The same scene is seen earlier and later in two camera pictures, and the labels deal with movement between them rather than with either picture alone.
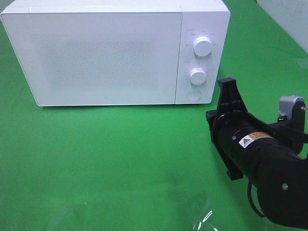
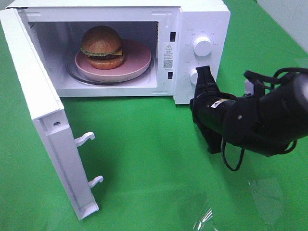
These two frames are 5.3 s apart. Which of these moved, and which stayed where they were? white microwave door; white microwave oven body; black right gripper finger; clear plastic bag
Moved: white microwave door; black right gripper finger
Stayed: white microwave oven body; clear plastic bag
